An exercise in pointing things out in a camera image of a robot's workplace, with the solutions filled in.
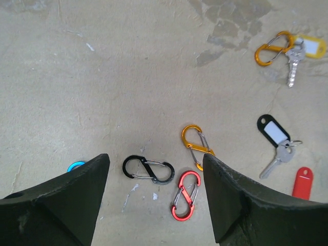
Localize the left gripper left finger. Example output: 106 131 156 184
1 154 110 245

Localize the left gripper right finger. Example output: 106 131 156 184
203 154 327 245

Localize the teal carabiner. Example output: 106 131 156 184
67 161 85 172

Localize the key with red tag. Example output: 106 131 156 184
292 167 314 200

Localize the black carabiner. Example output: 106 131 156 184
122 155 175 185

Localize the key with black tag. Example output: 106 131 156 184
257 114 303 179

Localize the orange red carabiner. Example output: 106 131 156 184
254 31 295 67

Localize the key with yellow tag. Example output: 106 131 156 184
285 34 327 88

